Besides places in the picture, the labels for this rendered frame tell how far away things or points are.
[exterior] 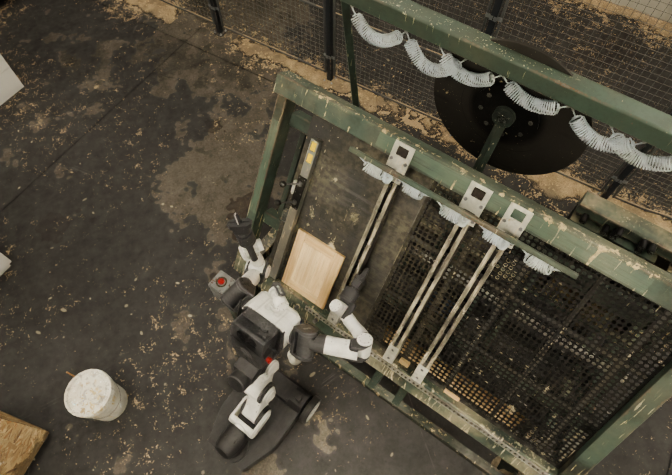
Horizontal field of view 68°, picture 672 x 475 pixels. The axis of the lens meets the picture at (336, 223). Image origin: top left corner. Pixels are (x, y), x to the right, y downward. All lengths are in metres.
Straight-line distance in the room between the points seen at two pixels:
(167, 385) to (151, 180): 1.83
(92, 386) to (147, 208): 1.61
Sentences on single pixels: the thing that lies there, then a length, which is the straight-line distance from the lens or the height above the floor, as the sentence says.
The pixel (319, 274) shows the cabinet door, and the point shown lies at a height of 1.07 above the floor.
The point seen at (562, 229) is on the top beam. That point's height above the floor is 1.95.
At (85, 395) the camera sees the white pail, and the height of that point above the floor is 0.35.
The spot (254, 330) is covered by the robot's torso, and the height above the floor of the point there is 1.41.
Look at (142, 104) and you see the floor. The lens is 5.42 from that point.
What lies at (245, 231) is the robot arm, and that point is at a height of 1.56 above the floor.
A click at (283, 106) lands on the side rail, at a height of 1.79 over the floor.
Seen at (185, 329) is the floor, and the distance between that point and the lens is 4.06.
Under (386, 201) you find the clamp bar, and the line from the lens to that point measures 2.43.
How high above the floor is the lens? 3.71
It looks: 60 degrees down
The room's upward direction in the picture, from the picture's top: straight up
